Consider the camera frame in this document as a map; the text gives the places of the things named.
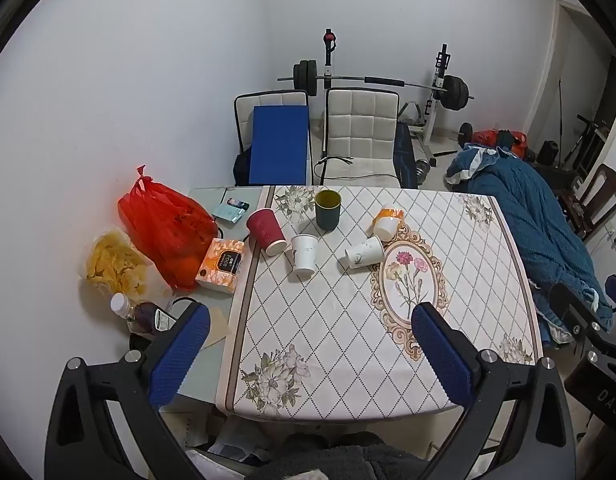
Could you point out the floral diamond pattern tablecloth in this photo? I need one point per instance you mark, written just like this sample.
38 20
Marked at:
338 320

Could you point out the small teal box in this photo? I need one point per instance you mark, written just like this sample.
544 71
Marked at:
227 214

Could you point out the white barbell rack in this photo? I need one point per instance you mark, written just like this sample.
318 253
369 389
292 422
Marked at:
440 90

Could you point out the white capped dark drink bottle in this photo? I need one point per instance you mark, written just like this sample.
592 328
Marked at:
132 312

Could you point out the white cup with leaf print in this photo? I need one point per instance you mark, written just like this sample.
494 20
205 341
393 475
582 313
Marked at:
365 252

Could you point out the orange and white paper cup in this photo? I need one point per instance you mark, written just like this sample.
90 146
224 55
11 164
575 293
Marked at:
387 222

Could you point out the clear bag of yellow chips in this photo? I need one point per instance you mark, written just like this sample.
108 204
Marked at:
115 265

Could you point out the plain white paper cup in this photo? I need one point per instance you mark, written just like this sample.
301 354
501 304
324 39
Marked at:
304 255

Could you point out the orange tissue box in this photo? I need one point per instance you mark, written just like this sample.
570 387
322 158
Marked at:
220 266

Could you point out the dark wooden chair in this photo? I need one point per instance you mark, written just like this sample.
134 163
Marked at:
600 195

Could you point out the red ribbed paper cup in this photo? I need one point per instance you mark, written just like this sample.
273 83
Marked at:
265 230

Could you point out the dark green cup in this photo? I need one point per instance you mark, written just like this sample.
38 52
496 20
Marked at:
328 212

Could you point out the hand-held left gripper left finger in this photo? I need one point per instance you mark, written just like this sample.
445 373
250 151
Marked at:
180 355

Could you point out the black barbell with plates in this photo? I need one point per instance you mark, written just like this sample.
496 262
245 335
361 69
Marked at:
308 77

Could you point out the dark grey fleece clothing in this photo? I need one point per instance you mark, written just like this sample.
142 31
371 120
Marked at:
333 457

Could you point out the blue flat board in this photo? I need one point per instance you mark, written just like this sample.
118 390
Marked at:
279 145

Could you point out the blue knitted blanket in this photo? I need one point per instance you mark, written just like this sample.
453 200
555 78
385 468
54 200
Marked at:
533 225

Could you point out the black weight plate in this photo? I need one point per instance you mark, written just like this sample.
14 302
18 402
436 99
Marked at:
465 132

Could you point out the black bag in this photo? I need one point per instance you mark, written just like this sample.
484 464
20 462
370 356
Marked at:
240 167

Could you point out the white padded chair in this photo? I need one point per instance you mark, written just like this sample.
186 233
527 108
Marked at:
360 132
245 115

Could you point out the red plastic bag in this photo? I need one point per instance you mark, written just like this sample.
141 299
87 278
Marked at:
167 232

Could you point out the brown paper sheet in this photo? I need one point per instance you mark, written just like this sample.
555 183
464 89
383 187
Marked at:
215 327

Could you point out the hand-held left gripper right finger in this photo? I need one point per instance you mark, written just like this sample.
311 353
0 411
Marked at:
442 355

